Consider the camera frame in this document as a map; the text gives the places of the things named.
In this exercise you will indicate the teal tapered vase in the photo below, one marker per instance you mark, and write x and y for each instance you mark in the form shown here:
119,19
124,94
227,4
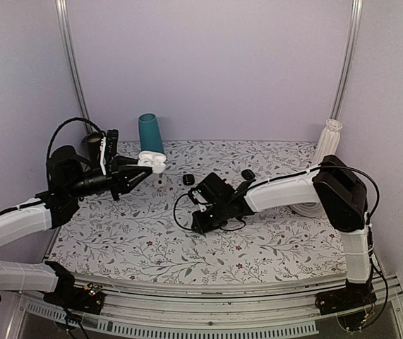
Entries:
149,133

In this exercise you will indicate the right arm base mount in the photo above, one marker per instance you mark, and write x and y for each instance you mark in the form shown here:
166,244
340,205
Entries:
351,296

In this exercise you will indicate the right metal frame post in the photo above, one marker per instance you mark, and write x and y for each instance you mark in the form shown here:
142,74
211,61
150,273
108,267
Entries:
350,48

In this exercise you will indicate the metal front rail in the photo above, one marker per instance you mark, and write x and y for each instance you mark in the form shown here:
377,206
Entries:
260,310

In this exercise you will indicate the black earbud case right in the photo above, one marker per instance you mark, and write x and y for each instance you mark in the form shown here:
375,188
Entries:
247,174

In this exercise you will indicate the black earbud case left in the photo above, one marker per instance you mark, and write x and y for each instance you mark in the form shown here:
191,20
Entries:
188,179

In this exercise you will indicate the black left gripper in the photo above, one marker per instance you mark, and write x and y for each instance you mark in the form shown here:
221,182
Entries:
121,176

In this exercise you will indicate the black earbud case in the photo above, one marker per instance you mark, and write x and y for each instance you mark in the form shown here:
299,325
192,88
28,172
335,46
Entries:
188,179
247,174

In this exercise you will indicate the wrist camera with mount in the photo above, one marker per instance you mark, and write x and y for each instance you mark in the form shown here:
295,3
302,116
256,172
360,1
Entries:
196,198
108,146

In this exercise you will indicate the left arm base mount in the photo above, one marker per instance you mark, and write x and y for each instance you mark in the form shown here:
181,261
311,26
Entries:
88,299

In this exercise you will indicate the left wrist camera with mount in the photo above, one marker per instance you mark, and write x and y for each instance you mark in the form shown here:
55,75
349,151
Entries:
108,146

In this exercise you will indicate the white ribbed vase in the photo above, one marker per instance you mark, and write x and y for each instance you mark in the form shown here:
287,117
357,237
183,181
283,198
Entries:
328,140

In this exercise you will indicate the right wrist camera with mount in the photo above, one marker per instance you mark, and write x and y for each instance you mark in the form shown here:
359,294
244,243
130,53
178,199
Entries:
196,198

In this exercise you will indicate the white round earbud case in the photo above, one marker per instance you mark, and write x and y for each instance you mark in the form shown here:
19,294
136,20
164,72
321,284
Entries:
159,183

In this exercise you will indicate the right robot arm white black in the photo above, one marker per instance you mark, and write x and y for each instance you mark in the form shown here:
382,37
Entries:
332,184

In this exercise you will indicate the left metal frame post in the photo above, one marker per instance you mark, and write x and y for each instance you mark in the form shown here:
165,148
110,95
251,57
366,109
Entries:
67,42

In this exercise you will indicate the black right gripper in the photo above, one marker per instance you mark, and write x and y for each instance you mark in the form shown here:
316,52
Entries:
196,219

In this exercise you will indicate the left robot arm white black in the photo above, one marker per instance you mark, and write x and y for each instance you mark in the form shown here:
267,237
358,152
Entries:
43,212

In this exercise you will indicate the metal frame post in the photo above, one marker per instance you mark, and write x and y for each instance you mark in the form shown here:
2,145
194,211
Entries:
67,42
350,48

